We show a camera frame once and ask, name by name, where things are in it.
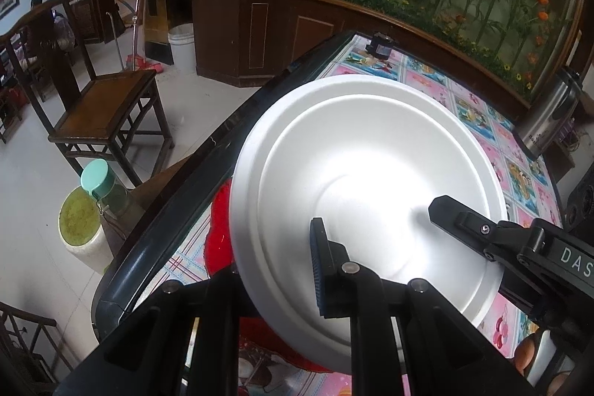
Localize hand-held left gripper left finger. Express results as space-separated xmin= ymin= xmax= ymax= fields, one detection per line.
xmin=53 ymin=273 xmax=242 ymax=396

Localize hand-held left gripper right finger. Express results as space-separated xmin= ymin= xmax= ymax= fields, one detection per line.
xmin=309 ymin=217 xmax=539 ymax=396

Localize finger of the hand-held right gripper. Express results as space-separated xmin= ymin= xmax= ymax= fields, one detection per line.
xmin=499 ymin=266 xmax=556 ymax=325
xmin=428 ymin=195 xmax=546 ymax=262

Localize white foam bowl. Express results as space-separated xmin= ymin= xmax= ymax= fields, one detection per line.
xmin=229 ymin=74 xmax=506 ymax=373

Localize person's right hand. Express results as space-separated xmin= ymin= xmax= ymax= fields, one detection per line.
xmin=510 ymin=333 xmax=574 ymax=396

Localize red scalloped plate with sticker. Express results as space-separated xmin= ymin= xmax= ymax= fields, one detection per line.
xmin=204 ymin=178 xmax=335 ymax=373

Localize printed fruit tablecloth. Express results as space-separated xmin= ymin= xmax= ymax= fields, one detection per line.
xmin=162 ymin=33 xmax=564 ymax=396

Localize stainless steel thermos jug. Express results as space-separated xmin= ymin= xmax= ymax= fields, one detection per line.
xmin=517 ymin=69 xmax=583 ymax=160

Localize bottle with teal lid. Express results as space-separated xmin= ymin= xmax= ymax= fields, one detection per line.
xmin=80 ymin=159 xmax=135 ymax=230

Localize small black box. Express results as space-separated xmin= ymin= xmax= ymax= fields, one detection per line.
xmin=365 ymin=33 xmax=394 ymax=58

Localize dark wooden cabinet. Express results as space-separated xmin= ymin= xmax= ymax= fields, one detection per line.
xmin=190 ymin=0 xmax=534 ymax=118

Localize dark wooden chair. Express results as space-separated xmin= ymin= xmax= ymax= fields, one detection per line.
xmin=9 ymin=0 xmax=174 ymax=188

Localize white plastic bucket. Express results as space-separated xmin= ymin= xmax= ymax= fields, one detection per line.
xmin=168 ymin=23 xmax=196 ymax=74

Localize red dustpan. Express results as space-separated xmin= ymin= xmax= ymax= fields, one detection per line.
xmin=127 ymin=55 xmax=163 ymax=74

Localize metal-handled broom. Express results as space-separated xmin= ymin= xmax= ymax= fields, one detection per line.
xmin=118 ymin=0 xmax=149 ymax=72

